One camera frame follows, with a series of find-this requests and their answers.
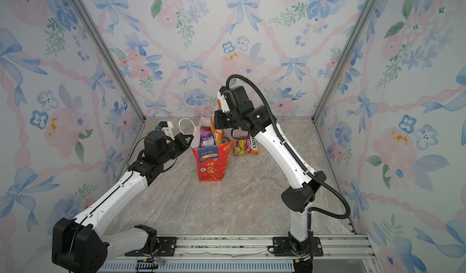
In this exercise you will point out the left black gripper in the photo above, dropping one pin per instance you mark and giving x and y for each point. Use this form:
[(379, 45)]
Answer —
[(179, 139)]

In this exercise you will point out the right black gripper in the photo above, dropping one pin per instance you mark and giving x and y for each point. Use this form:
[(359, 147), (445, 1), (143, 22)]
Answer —
[(218, 118)]

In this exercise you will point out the orange snack bag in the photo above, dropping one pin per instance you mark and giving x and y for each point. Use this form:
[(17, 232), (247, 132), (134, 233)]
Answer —
[(217, 134)]

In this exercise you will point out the pink yellow Fox's candy bag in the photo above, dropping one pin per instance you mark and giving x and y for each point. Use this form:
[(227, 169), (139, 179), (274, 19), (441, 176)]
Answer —
[(245, 145)]

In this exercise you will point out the purple Fox's candy bag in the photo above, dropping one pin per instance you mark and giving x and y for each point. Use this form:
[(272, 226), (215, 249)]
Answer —
[(206, 137)]

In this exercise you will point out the red pink paper bag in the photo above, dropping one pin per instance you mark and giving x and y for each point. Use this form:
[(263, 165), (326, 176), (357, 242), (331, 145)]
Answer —
[(212, 162)]

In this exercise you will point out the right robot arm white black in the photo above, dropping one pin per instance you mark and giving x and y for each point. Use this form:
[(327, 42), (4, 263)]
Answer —
[(300, 195)]

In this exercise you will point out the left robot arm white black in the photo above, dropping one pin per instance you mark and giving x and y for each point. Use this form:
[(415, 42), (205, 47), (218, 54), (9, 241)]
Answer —
[(80, 244)]

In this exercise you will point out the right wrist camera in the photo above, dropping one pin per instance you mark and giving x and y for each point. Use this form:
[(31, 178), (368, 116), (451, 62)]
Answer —
[(222, 99)]

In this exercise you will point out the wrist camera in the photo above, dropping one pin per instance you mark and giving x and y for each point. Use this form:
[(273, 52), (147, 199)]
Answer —
[(222, 99), (166, 127)]

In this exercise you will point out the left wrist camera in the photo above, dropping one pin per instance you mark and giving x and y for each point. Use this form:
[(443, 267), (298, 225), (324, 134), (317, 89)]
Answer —
[(166, 127)]

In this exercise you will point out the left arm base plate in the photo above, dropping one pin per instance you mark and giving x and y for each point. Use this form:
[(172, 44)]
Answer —
[(156, 246)]

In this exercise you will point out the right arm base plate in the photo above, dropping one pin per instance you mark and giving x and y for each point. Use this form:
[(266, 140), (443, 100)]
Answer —
[(289, 247)]

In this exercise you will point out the aluminium mounting rail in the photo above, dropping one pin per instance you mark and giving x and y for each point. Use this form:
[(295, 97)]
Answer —
[(233, 254)]

